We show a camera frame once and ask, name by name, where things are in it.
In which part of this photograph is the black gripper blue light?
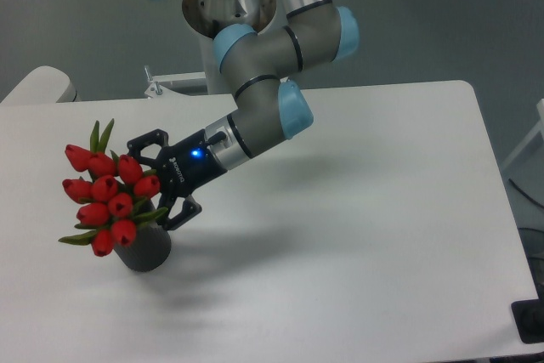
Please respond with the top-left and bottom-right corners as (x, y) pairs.
(127, 129), (227, 230)

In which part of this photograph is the red tulip bouquet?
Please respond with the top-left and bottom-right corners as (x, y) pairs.
(58, 120), (167, 257)

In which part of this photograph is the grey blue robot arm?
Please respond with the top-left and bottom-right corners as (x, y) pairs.
(128, 0), (360, 230)

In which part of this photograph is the dark grey ribbed vase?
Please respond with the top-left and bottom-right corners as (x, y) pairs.
(114, 221), (172, 272)

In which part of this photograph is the white chair edge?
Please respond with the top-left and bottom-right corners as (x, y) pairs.
(1, 65), (81, 106)

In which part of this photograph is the white furniture leg right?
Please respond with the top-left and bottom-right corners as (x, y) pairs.
(500, 99), (543, 175)

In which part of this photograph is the black box at table corner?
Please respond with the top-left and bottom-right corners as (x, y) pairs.
(511, 299), (543, 344)

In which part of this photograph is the white metal base frame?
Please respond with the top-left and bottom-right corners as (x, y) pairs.
(144, 65), (207, 99)

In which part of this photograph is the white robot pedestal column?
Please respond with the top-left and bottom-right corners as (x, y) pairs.
(182, 0), (277, 94)

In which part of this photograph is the black cable on floor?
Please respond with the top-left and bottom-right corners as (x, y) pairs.
(508, 178), (544, 207)

